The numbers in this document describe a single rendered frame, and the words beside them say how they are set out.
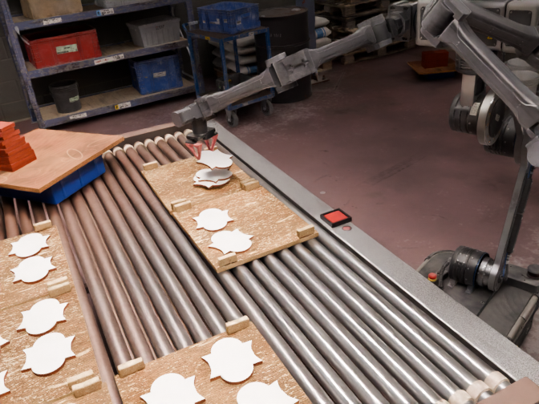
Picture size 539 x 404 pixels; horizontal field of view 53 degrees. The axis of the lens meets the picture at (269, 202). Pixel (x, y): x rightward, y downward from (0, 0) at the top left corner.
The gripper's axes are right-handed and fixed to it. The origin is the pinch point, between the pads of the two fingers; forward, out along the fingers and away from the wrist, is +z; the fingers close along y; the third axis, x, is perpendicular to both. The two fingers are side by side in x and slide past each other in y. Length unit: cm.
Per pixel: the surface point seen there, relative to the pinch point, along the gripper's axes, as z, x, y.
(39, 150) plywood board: -2, 69, -25
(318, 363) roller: 13, -84, -64
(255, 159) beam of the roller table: 12.7, -4.0, 25.6
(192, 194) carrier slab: 10.1, -3.0, -13.7
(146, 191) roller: 11.3, 18.1, -16.9
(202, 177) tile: 7.7, -1.1, -4.7
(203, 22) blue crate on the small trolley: 9, 221, 262
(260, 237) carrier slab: 11, -43, -27
